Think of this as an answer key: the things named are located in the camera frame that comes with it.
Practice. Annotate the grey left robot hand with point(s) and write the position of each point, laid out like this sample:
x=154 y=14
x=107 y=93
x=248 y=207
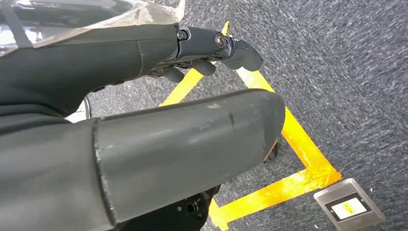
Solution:
x=47 y=165

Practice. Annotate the white disc with chrome rim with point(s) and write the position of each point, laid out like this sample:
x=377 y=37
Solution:
x=78 y=113

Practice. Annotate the clear plastic film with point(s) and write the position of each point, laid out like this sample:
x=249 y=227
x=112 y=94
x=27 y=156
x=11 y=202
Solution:
x=153 y=12

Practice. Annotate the black robot leg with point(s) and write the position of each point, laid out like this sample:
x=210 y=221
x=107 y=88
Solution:
x=178 y=216

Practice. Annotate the yellow floor tape outline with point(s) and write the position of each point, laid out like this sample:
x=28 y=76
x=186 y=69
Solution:
x=302 y=143

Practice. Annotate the silver metal floor socket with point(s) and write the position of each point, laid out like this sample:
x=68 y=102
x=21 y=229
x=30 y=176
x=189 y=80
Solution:
x=349 y=207

